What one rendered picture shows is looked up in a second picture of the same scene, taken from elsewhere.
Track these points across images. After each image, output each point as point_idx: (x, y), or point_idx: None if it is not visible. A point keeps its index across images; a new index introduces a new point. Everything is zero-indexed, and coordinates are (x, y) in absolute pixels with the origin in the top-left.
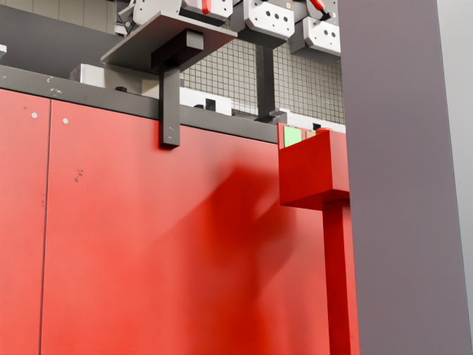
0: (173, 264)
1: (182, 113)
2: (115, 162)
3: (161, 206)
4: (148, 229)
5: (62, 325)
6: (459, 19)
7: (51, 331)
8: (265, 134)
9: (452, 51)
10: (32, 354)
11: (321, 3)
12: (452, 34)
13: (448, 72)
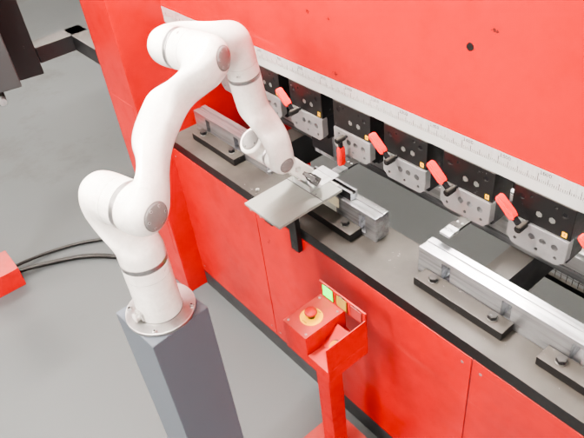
0: (308, 297)
1: (304, 235)
2: (280, 242)
3: (300, 271)
4: (296, 277)
5: (274, 289)
6: (144, 368)
7: (271, 288)
8: (349, 268)
9: (144, 374)
10: (268, 291)
11: (437, 180)
12: (142, 369)
13: (144, 379)
